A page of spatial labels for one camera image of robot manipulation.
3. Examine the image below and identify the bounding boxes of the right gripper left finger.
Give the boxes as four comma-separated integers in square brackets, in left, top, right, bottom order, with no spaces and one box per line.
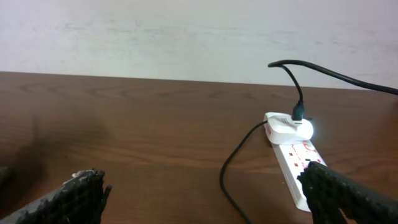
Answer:
[1,169,111,224]

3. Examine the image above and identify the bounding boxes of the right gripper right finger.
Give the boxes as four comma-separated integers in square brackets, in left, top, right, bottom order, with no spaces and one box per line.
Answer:
[297,162,397,224]

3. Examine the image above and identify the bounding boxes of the black charging cable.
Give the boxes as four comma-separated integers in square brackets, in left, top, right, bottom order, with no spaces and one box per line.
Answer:
[219,63,305,224]

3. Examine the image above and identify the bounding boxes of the white USB charger plug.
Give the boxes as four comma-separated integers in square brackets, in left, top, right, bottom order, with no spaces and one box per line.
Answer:
[264,112,314,145]

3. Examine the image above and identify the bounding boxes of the white power strip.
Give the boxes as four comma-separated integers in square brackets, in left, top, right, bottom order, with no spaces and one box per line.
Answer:
[271,140,325,212]

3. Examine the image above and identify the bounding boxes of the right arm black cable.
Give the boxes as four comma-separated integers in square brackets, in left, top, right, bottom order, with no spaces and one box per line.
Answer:
[267,59,398,96]

